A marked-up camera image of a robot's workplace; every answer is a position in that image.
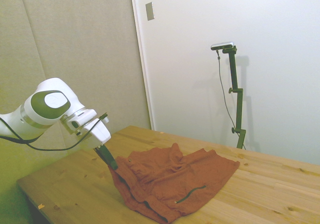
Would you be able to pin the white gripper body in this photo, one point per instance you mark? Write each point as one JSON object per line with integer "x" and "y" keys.
{"x": 98, "y": 134}

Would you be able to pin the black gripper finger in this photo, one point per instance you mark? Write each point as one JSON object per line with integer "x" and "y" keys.
{"x": 110, "y": 160}
{"x": 100, "y": 157}

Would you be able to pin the rust red shorts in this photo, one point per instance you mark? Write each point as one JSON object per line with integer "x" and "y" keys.
{"x": 175, "y": 179}

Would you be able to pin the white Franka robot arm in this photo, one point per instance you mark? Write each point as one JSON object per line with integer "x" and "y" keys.
{"x": 15, "y": 126}

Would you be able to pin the small orange scrap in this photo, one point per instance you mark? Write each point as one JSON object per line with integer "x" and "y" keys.
{"x": 41, "y": 206}

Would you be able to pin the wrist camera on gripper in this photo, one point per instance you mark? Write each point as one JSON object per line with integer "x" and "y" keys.
{"x": 106, "y": 119}

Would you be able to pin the white door frame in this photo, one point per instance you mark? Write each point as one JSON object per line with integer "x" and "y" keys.
{"x": 142, "y": 59}

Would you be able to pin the grey wall plate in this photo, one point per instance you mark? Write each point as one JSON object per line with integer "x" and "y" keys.
{"x": 150, "y": 11}

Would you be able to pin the dark green camera stand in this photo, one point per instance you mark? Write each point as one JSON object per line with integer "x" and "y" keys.
{"x": 239, "y": 109}

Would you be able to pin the silver camera on stand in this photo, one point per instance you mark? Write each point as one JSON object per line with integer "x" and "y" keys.
{"x": 222, "y": 45}

